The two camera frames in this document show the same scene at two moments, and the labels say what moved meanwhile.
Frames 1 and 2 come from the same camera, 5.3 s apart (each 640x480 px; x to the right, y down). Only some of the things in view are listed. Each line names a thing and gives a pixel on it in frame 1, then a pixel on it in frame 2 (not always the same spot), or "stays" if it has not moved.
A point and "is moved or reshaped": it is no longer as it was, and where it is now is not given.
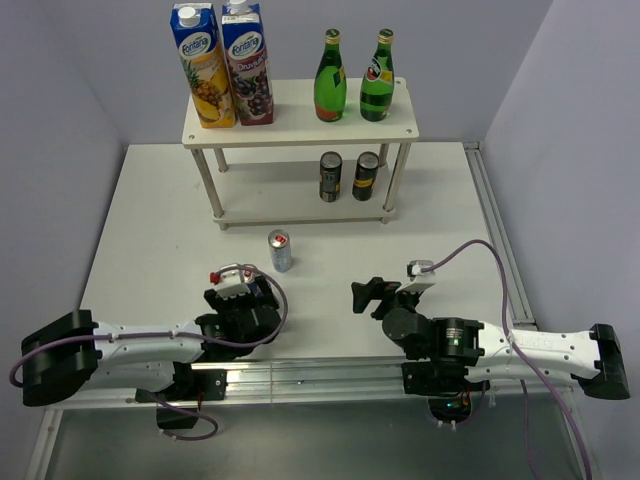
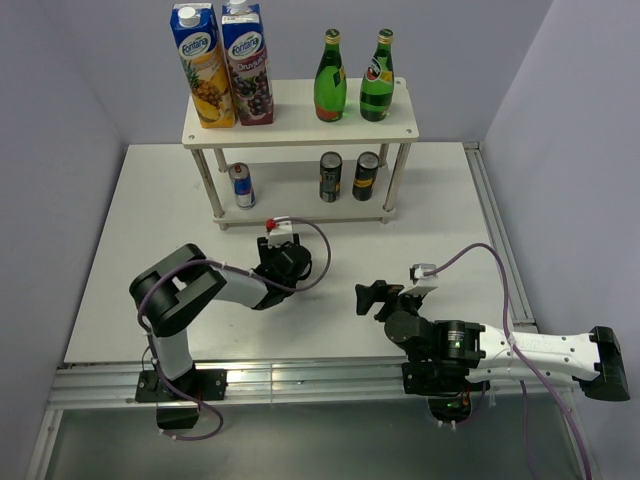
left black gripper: (222, 305) → (265, 251)
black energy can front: (365, 175) stays
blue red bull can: (253, 287) is moved or reshaped
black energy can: (330, 174) stays
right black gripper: (374, 289) stays
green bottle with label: (377, 92) stays
